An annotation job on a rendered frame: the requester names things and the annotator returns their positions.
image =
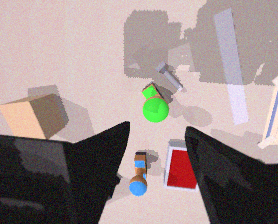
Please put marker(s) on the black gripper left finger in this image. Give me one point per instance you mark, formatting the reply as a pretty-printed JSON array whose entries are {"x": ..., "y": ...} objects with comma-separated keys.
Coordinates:
[{"x": 85, "y": 170}]

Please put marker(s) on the pale lavender flat strip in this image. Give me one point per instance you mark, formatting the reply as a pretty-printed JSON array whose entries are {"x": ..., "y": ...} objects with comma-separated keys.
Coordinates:
[{"x": 229, "y": 52}]

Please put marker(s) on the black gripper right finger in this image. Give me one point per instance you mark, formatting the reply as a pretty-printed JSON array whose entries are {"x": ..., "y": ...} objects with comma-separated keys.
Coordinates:
[{"x": 235, "y": 188}]

